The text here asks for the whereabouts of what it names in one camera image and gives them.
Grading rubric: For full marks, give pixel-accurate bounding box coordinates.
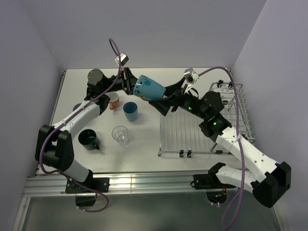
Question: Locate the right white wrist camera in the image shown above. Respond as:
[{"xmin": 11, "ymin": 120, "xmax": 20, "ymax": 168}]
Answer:
[{"xmin": 183, "ymin": 68, "xmax": 199, "ymax": 86}]

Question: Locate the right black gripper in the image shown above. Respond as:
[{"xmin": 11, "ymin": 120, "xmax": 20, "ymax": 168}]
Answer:
[{"xmin": 149, "ymin": 77, "xmax": 208, "ymax": 120}]

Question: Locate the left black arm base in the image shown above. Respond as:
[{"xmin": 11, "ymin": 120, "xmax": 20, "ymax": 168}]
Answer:
[{"xmin": 65, "ymin": 177, "xmax": 110, "ymax": 213}]

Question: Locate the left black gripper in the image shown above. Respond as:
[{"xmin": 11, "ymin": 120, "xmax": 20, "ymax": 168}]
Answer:
[{"xmin": 102, "ymin": 67, "xmax": 151, "ymax": 96}]

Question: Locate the blue flowered mug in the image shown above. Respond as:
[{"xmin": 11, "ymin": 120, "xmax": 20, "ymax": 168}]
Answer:
[{"xmin": 133, "ymin": 75, "xmax": 166, "ymax": 101}]

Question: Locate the clear plastic glass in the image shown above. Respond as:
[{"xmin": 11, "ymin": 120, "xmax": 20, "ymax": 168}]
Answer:
[{"xmin": 112, "ymin": 126, "xmax": 129, "ymax": 145}]

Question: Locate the dark green mug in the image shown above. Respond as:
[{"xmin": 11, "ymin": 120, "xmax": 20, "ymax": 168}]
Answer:
[{"xmin": 78, "ymin": 129, "xmax": 100, "ymax": 151}]

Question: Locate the lilac plastic cup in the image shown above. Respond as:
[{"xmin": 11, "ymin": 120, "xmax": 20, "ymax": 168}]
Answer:
[{"xmin": 73, "ymin": 103, "xmax": 81, "ymax": 112}]

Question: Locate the orange ceramic mug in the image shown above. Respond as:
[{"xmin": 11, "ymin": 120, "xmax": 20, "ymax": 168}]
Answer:
[{"xmin": 107, "ymin": 92, "xmax": 119, "ymax": 110}]

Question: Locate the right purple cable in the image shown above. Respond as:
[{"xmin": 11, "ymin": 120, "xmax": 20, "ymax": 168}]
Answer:
[{"xmin": 192, "ymin": 66, "xmax": 246, "ymax": 230}]

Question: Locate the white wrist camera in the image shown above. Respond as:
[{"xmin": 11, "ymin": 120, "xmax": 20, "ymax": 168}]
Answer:
[
  {"xmin": 115, "ymin": 53, "xmax": 129, "ymax": 66},
  {"xmin": 183, "ymin": 68, "xmax": 199, "ymax": 86}
]

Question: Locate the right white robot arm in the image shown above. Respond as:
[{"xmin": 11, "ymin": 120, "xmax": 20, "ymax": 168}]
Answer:
[{"xmin": 149, "ymin": 81, "xmax": 292, "ymax": 208}]

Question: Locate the plain blue cup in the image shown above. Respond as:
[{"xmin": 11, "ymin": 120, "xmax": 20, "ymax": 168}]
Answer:
[{"xmin": 123, "ymin": 102, "xmax": 138, "ymax": 122}]

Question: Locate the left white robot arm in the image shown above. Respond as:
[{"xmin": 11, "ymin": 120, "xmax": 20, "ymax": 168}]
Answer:
[{"xmin": 35, "ymin": 67, "xmax": 137, "ymax": 192}]

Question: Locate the white wire dish rack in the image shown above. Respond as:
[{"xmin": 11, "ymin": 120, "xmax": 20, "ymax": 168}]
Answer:
[{"xmin": 158, "ymin": 80, "xmax": 256, "ymax": 157}]

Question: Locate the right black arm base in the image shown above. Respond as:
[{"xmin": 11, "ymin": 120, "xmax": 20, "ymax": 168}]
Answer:
[{"xmin": 190, "ymin": 174, "xmax": 235, "ymax": 204}]

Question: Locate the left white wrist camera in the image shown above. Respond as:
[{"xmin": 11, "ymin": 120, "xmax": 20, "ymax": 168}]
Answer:
[{"xmin": 115, "ymin": 53, "xmax": 129, "ymax": 66}]

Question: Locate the aluminium mounting rail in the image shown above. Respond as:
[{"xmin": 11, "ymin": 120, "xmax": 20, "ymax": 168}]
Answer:
[{"xmin": 22, "ymin": 171, "xmax": 207, "ymax": 197}]

